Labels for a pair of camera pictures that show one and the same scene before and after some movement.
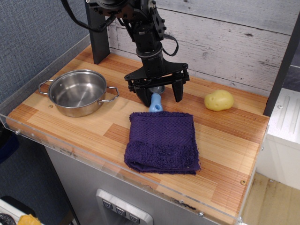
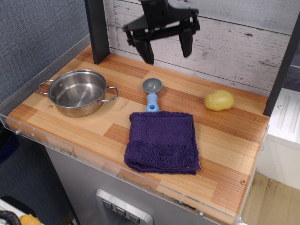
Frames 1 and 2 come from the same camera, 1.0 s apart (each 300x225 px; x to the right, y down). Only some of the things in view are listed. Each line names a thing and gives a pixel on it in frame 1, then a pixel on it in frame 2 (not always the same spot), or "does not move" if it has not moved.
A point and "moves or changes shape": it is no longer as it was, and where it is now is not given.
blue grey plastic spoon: (156, 105) moves or changes shape
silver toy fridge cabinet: (81, 180) does not move
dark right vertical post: (281, 77) does not move
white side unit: (279, 157) does not move
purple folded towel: (162, 142) does not move
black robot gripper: (157, 73) to (161, 20)
